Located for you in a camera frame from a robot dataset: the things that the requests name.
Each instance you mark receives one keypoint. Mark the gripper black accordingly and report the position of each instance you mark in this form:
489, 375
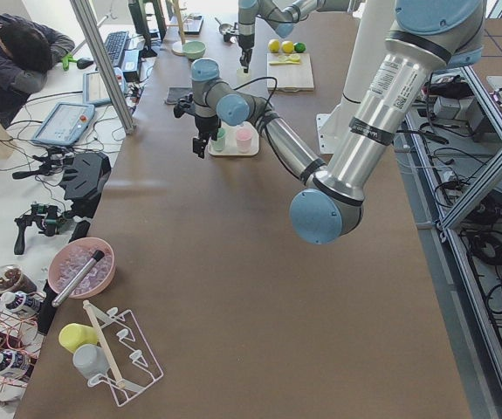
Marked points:
246, 44
206, 125

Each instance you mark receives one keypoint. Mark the mint green cup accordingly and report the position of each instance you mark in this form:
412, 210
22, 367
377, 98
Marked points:
218, 144

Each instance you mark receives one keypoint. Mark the white cup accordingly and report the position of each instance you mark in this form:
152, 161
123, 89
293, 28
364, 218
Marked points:
243, 75

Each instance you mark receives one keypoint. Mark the pink cup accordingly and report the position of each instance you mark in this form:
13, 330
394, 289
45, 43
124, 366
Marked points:
243, 136

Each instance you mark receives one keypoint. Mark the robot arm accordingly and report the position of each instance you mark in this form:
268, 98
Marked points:
282, 21
424, 37

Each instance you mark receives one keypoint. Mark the white tray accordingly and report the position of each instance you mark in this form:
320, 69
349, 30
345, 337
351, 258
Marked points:
230, 147

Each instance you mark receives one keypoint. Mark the steel scoop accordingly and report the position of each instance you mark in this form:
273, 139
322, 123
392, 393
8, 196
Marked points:
227, 31

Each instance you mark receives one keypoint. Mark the yellow lemon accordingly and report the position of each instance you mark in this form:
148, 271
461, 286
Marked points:
274, 46
287, 47

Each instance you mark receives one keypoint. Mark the yellow plastic knife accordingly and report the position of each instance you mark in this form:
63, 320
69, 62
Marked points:
284, 62

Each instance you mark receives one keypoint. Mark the grey folded cloth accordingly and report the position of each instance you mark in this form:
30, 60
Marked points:
175, 94

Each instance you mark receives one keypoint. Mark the bamboo cutting board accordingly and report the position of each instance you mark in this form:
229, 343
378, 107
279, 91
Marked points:
290, 78

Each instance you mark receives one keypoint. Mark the mint green bowl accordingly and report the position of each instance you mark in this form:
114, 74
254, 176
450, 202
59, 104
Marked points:
194, 50

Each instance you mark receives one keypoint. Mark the green lime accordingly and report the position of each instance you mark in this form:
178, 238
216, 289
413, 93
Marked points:
299, 47

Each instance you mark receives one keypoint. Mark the wooden cup stand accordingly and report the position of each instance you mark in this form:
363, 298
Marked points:
178, 46

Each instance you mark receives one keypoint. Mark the black monitor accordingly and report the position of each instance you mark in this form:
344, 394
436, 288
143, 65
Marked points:
137, 9

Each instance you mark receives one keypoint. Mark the blue teach pendant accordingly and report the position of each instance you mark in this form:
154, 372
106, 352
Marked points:
94, 91
64, 125

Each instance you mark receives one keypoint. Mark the black keyboard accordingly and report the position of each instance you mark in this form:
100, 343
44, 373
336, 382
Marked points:
116, 44

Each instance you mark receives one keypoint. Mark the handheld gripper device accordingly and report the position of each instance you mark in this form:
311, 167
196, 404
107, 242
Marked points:
50, 164
47, 217

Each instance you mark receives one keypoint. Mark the steel muddler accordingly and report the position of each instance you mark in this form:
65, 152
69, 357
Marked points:
78, 278

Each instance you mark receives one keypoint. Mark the sleeping person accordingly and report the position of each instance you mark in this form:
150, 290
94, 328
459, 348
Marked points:
28, 51

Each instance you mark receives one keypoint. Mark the yellow cup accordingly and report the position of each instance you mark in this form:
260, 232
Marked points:
74, 335

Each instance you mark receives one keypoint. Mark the iced coffee cup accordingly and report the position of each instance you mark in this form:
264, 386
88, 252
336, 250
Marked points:
13, 279

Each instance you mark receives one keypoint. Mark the grey cup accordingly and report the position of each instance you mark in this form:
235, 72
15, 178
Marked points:
90, 360

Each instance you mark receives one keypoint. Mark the white wire rack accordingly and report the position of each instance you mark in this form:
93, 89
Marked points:
133, 366

